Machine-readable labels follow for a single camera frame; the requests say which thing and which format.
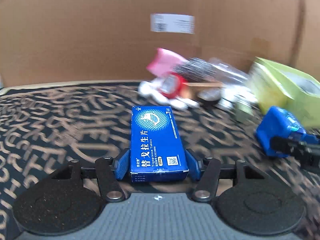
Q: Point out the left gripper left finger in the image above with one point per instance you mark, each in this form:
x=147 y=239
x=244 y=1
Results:
x=109 y=172

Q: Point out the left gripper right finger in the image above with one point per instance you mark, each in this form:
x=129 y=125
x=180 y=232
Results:
x=206 y=173

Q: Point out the blue medicine box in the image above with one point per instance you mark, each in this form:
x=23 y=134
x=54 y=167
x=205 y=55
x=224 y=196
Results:
x=156 y=149

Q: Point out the clear plastic cup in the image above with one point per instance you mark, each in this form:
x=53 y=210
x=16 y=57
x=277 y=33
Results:
x=228 y=74

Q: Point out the green open shoe box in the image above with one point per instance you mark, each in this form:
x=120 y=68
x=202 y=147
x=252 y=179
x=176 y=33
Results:
x=276 y=84

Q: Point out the black round tin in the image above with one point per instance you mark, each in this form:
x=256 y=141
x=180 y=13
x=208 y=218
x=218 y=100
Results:
x=209 y=97

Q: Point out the black letter-pattern rug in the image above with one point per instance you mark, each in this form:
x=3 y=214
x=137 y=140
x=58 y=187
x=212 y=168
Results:
x=45 y=126

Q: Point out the red round container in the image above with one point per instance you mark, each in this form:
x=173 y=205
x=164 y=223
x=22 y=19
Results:
x=172 y=85

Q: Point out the pink pouch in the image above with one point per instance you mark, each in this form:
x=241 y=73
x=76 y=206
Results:
x=164 y=61

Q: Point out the large brown cardboard box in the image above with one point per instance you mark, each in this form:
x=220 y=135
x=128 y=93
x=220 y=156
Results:
x=46 y=41

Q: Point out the white shipping label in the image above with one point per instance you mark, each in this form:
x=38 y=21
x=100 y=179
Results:
x=172 y=23

